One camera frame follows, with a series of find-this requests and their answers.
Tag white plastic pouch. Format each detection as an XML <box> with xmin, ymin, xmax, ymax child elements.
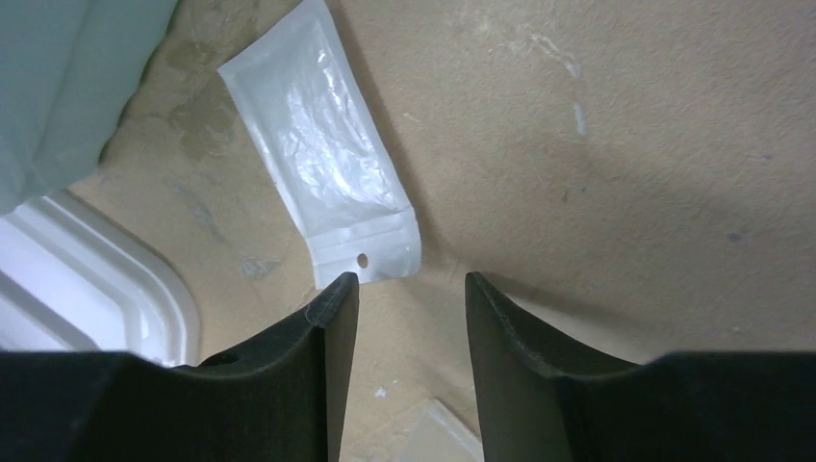
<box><xmin>218</xmin><ymin>1</ymin><xmax>421</xmax><ymax>288</ymax></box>

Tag white plastic bin lid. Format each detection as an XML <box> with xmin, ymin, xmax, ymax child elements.
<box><xmin>1</xmin><ymin>192</ymin><xmax>201</xmax><ymax>367</ymax></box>

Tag teal plastic bin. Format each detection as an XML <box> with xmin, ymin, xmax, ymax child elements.
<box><xmin>1</xmin><ymin>1</ymin><xmax>176</xmax><ymax>214</ymax></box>

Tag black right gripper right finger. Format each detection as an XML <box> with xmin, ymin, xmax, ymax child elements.
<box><xmin>465</xmin><ymin>272</ymin><xmax>815</xmax><ymax>461</ymax></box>

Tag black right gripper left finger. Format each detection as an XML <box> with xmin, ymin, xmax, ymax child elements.
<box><xmin>1</xmin><ymin>272</ymin><xmax>359</xmax><ymax>461</ymax></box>

